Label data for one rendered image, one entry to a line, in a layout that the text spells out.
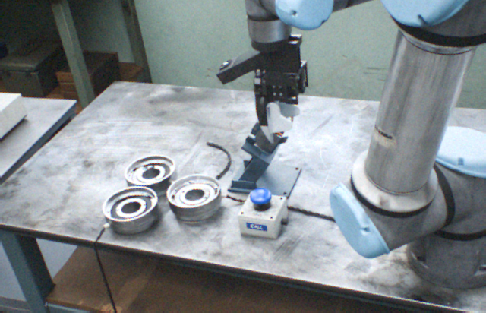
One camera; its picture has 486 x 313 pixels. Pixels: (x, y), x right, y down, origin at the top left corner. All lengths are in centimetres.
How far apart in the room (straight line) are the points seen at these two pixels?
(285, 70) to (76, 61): 172
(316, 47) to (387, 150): 204
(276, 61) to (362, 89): 176
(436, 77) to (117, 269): 103
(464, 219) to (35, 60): 242
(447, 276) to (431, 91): 41
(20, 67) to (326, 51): 139
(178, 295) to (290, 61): 60
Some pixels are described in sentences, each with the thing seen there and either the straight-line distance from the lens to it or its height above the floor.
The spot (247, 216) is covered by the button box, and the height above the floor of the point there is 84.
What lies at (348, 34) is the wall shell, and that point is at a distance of 276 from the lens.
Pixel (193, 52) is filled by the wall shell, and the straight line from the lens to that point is 307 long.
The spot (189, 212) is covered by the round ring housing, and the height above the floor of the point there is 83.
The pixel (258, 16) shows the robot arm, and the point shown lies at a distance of 108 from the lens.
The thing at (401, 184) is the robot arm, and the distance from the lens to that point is 84.
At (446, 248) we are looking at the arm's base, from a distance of 104.
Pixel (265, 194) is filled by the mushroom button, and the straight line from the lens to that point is 114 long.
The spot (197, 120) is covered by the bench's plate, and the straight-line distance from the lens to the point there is 154.
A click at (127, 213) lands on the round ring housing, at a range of 128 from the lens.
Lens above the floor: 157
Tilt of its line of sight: 33 degrees down
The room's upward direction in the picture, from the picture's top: 8 degrees counter-clockwise
